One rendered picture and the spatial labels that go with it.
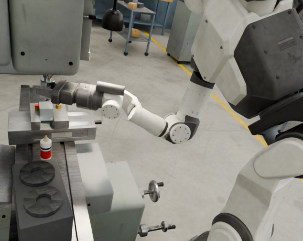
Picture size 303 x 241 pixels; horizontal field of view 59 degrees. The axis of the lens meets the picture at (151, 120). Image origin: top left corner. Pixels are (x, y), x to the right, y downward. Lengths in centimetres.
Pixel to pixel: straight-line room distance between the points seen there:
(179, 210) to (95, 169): 123
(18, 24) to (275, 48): 64
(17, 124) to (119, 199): 54
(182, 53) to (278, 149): 479
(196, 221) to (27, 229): 174
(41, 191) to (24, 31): 42
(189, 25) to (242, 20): 461
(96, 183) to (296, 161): 77
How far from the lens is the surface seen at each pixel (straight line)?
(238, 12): 67
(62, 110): 124
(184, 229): 221
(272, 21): 70
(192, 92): 97
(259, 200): 81
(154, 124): 97
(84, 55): 94
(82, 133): 123
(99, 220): 127
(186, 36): 530
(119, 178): 137
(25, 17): 82
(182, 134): 98
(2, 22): 81
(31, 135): 120
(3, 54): 84
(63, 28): 83
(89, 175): 120
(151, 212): 224
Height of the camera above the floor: 168
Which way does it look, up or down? 31 degrees down
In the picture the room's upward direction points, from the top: 14 degrees clockwise
